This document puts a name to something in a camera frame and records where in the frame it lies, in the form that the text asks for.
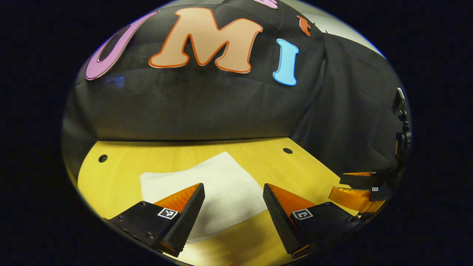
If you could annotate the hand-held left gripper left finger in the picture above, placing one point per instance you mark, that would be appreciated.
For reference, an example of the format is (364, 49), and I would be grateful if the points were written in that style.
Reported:
(188, 218)

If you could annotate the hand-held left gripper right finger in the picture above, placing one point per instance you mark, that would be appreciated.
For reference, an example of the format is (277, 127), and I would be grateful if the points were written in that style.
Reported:
(281, 218)

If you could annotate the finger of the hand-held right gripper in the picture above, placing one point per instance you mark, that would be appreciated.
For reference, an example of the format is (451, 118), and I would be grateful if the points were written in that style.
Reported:
(360, 180)
(351, 197)

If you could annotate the white jeans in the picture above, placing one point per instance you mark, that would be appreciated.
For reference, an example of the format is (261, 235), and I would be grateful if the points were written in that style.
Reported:
(229, 184)

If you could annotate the black backdrop cloth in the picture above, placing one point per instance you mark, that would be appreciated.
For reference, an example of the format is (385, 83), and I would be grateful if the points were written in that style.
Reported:
(207, 103)

